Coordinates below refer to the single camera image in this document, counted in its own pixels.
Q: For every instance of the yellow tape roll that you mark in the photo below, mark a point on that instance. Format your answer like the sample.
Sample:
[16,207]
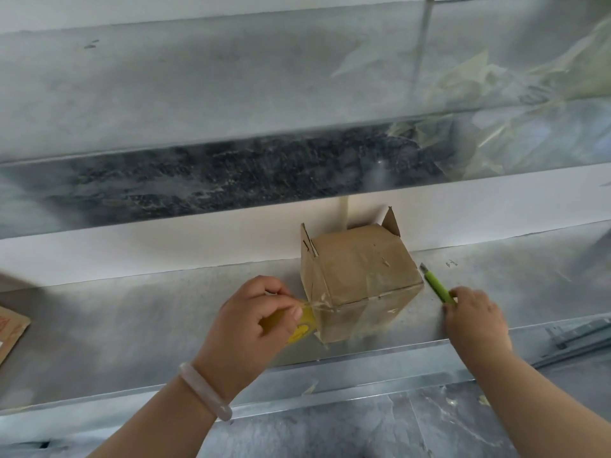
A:
[305,329]

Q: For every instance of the plain perforated cardboard box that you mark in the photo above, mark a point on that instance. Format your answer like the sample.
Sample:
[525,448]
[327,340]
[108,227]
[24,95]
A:
[363,262]

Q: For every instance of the green utility knife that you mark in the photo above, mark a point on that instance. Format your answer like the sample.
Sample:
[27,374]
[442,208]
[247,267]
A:
[436,283]

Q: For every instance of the person's left hand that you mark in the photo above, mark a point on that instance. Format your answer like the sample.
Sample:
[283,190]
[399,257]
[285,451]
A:
[238,333]

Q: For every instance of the white-labelled cardboard box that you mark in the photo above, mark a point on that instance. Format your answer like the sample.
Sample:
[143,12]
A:
[12,329]

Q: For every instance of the pile of clear tape scraps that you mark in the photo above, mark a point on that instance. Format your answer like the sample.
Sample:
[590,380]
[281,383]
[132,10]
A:
[501,100]

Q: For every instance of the person's right hand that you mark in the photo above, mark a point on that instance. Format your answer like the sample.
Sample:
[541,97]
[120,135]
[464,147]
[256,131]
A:
[477,324]

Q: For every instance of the person's right forearm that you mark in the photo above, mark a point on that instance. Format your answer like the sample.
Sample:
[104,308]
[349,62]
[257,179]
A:
[544,410]

